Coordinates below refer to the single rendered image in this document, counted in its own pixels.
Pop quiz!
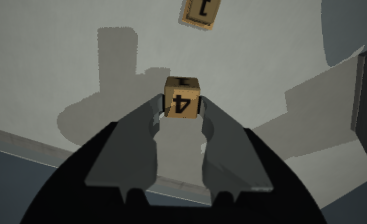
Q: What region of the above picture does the tan rectangular tray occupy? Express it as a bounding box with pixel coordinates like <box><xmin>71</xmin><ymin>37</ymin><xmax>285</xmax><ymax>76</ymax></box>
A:
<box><xmin>182</xmin><ymin>0</ymin><xmax>221</xmax><ymax>30</ymax></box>

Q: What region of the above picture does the tan wooden cube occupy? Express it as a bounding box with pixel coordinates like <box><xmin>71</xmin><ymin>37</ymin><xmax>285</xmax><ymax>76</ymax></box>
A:
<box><xmin>187</xmin><ymin>0</ymin><xmax>219</xmax><ymax>24</ymax></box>
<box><xmin>164</xmin><ymin>76</ymin><xmax>200</xmax><ymax>119</ymax></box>

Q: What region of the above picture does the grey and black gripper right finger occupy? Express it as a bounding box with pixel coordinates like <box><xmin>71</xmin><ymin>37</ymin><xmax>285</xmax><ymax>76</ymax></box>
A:
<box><xmin>197</xmin><ymin>96</ymin><xmax>327</xmax><ymax>224</ymax></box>

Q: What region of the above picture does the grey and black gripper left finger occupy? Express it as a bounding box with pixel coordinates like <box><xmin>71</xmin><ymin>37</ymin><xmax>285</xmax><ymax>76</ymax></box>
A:
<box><xmin>20</xmin><ymin>93</ymin><xmax>165</xmax><ymax>224</ymax></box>

